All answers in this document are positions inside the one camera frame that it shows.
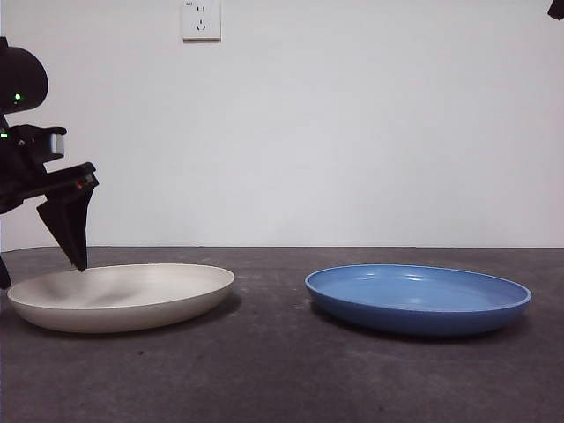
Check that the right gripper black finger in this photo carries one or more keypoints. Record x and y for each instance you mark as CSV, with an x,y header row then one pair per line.
x,y
557,9

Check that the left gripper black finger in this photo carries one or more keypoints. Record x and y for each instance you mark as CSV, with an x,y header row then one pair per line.
x,y
3,273
70,224

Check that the white round plate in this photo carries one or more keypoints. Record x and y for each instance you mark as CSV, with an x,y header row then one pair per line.
x,y
132,308

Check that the blue round plate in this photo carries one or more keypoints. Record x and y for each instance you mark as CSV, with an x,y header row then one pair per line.
x,y
414,308

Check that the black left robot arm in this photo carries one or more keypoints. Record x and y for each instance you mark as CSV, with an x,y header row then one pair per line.
x,y
22,75

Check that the left wrist grey camera box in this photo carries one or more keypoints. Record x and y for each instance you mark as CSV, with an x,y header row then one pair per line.
x,y
57,144

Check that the white wall socket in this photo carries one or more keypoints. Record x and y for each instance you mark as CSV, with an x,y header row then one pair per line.
x,y
202,31

